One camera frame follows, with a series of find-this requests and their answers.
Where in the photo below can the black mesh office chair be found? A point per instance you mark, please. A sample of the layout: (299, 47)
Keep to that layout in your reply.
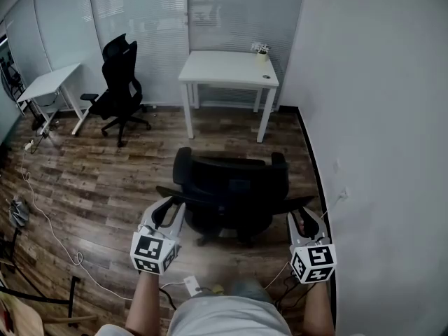
(231, 187)

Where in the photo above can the grey folded umbrella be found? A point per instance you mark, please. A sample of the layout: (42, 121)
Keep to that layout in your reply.
(19, 212)

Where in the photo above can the wooden table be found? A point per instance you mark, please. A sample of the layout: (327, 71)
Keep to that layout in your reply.
(21, 317)

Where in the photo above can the white square desk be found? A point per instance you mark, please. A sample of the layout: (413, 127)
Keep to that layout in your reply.
(224, 66)

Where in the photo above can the person's left yellow shoe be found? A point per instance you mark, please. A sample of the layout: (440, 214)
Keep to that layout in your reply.
(217, 289)

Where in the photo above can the black chairs behind glass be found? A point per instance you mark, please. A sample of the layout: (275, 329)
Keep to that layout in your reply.
(12, 79)

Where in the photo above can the white height-adjustable desk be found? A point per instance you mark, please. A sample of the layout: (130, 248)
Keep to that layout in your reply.
(49, 80)

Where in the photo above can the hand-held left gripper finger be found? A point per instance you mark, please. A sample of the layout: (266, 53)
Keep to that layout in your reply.
(152, 213)
(176, 224)

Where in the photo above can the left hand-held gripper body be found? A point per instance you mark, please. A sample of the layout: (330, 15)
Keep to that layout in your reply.
(150, 254)

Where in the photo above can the small white power strip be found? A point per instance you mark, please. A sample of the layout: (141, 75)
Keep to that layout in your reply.
(29, 145)

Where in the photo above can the white wall socket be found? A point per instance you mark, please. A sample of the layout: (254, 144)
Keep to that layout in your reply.
(344, 193)

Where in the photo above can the small potted plant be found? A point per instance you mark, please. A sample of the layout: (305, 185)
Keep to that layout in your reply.
(261, 58)

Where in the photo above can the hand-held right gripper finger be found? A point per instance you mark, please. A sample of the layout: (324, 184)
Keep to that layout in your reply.
(318, 227)
(294, 233)

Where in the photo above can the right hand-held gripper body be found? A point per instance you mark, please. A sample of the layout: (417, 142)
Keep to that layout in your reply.
(313, 262)

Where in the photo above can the black headrest office chair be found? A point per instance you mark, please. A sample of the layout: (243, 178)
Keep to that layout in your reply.
(119, 82)

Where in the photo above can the person's left forearm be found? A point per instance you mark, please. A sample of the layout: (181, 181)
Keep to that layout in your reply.
(143, 303)

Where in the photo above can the person's blue jeans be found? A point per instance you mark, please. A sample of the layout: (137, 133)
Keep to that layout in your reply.
(248, 290)

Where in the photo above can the black metal stand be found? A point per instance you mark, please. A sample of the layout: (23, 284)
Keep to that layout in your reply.
(73, 299)

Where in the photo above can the person's right forearm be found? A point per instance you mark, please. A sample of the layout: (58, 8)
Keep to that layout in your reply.
(318, 310)

